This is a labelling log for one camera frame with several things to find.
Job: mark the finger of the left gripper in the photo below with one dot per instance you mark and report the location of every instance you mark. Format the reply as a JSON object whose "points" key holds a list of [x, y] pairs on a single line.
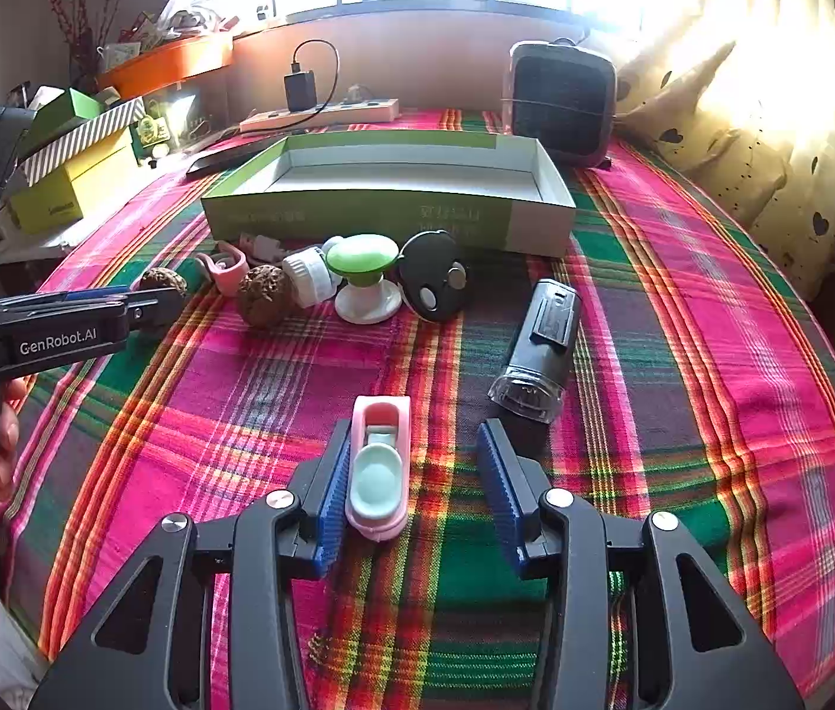
{"points": [[131, 297]]}

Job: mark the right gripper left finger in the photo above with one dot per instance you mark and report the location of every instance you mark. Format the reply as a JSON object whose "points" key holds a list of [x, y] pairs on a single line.
{"points": [[146, 642]]}

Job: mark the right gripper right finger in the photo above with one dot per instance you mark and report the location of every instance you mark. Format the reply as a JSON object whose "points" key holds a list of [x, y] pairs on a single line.
{"points": [[693, 642]]}

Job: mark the brown walnut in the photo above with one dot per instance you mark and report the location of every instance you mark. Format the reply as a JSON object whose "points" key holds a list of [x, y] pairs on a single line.
{"points": [[264, 296], [158, 277]]}

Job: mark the white ribbed bottle cap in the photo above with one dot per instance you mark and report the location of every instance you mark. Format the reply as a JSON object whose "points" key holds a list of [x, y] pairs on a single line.
{"points": [[312, 282]]}

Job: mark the green white suction knob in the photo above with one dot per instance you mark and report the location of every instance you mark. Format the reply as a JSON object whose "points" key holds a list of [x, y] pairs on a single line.
{"points": [[363, 260]]}

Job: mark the pink nail clipper case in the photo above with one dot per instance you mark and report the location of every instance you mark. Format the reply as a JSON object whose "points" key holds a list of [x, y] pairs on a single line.
{"points": [[378, 477]]}

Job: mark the black clear flashlight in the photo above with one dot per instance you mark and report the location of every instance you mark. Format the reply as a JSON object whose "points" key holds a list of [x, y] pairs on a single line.
{"points": [[532, 385]]}

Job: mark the person's left hand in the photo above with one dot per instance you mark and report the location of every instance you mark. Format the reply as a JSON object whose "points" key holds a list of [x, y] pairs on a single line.
{"points": [[14, 392]]}

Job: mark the yellow box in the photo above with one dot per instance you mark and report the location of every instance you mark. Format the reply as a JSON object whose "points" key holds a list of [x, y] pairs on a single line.
{"points": [[107, 171]]}

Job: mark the striped box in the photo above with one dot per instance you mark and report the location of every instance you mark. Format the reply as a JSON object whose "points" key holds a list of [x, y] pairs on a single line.
{"points": [[71, 144]]}

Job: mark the black smartphone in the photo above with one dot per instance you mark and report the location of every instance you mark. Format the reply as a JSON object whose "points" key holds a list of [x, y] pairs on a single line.
{"points": [[229, 158]]}

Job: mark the orange tray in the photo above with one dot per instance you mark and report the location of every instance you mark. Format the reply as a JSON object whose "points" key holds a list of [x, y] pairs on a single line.
{"points": [[168, 64]]}

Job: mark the plaid tablecloth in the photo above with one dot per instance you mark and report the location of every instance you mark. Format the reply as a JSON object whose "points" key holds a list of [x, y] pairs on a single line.
{"points": [[701, 384]]}

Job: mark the white power strip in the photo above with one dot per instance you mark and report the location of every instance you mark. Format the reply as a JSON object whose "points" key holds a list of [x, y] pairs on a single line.
{"points": [[370, 111]]}

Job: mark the green white cardboard box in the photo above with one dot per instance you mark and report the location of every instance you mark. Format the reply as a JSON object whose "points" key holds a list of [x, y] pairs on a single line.
{"points": [[494, 192]]}

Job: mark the pink black mini heater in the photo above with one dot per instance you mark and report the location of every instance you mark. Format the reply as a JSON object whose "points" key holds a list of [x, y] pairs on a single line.
{"points": [[564, 97]]}

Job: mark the black charger with cable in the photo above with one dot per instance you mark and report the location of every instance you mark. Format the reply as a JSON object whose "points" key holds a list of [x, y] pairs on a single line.
{"points": [[300, 84]]}

